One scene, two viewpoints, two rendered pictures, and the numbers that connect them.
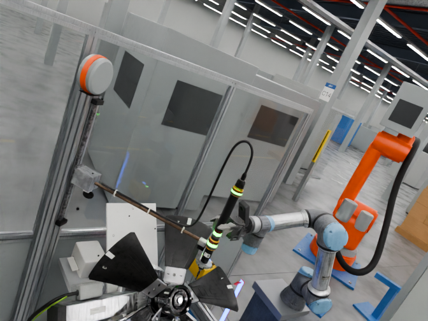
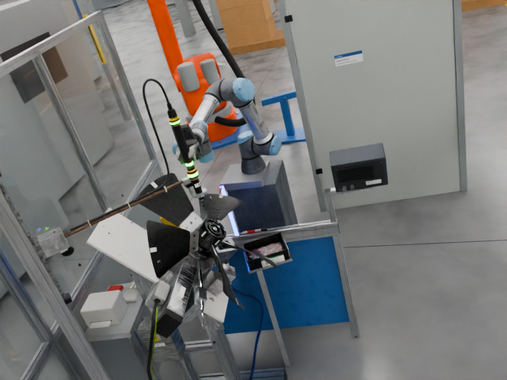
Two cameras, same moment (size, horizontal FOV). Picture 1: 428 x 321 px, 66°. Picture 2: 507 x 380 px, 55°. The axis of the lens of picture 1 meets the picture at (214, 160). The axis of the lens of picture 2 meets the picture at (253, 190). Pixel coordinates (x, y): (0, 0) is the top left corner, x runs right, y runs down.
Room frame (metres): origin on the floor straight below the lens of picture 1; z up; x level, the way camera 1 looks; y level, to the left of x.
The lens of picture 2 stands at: (-0.56, 0.68, 2.35)
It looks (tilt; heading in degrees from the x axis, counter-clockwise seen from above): 29 degrees down; 328
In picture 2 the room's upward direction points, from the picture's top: 16 degrees counter-clockwise
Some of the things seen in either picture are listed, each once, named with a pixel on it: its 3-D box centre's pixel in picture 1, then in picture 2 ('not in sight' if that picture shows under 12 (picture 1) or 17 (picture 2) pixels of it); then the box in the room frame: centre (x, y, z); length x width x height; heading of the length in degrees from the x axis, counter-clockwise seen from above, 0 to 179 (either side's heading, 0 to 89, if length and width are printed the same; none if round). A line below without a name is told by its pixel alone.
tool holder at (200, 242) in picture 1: (205, 253); (194, 185); (1.20, -0.12, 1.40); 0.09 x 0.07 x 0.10; 80
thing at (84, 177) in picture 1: (85, 178); (51, 242); (1.31, 0.49, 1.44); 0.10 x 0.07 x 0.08; 80
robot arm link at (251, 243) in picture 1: (251, 239); (201, 149); (1.41, -0.31, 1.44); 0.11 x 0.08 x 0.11; 19
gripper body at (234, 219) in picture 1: (237, 227); (192, 147); (1.28, -0.21, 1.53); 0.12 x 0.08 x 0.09; 135
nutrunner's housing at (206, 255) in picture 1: (221, 223); (185, 153); (1.20, -0.13, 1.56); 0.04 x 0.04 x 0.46
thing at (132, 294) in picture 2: not in sight; (133, 291); (1.54, 0.24, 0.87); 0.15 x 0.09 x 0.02; 132
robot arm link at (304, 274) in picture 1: (306, 280); (249, 143); (1.68, -0.75, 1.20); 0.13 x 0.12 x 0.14; 19
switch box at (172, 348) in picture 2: not in sight; (161, 338); (1.28, 0.27, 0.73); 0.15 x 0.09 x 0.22; 45
